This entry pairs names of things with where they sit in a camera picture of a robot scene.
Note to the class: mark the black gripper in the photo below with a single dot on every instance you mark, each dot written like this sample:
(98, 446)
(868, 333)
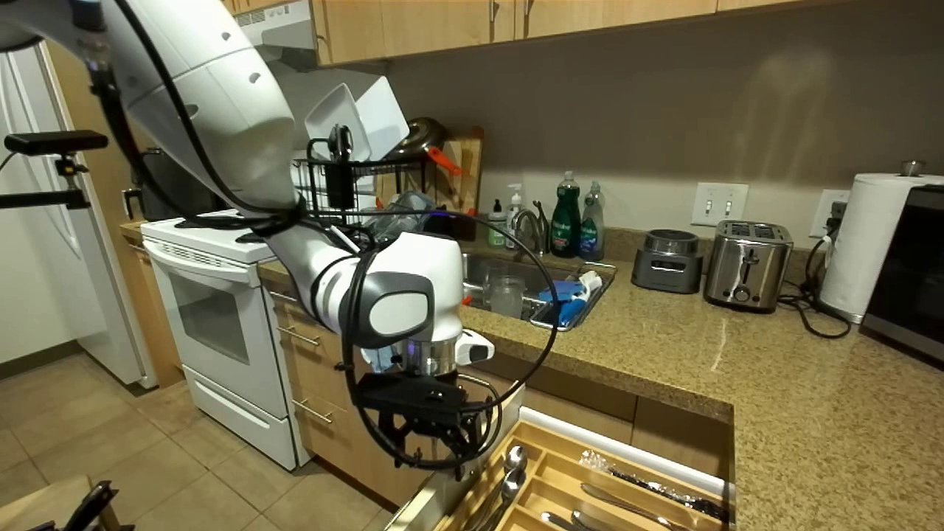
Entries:
(409, 405)

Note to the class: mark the wooden cutlery drawer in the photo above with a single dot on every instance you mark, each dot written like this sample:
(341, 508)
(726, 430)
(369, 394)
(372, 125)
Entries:
(556, 477)

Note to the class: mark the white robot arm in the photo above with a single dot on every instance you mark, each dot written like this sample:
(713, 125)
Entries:
(188, 74)

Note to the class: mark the steel kitchen sink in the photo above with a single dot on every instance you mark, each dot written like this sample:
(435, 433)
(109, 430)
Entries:
(511, 285)

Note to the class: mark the white kitchen stove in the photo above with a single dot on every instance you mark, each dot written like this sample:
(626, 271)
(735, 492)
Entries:
(207, 275)

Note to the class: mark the blue sponge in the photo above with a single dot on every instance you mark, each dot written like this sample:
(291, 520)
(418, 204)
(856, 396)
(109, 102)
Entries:
(564, 306)

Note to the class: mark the green dish soap bottle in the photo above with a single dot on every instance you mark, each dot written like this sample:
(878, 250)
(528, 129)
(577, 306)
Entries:
(564, 219)

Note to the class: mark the clear soap bottle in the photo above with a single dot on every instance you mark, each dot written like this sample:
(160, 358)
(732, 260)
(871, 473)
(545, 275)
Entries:
(590, 225)

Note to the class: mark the black dish rack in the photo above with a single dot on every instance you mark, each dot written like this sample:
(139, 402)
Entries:
(382, 197)

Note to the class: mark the grey small appliance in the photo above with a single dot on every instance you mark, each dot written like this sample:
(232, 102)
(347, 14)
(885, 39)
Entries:
(668, 260)

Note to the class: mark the white square plate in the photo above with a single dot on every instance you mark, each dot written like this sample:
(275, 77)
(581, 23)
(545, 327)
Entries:
(375, 120)

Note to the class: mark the silver toaster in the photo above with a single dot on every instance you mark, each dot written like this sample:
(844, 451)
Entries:
(747, 263)

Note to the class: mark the wooden upper cabinets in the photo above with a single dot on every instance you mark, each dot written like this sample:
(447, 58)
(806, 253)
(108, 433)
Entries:
(368, 30)

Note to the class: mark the black microwave oven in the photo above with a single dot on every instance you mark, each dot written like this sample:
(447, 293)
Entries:
(907, 306)

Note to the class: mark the paper towel roll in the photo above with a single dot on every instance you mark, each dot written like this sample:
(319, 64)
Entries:
(863, 240)

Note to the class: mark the wall light switch plate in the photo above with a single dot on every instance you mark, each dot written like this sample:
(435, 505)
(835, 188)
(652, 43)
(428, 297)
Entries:
(719, 203)

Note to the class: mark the wall power outlet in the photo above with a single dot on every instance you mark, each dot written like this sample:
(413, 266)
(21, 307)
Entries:
(834, 203)

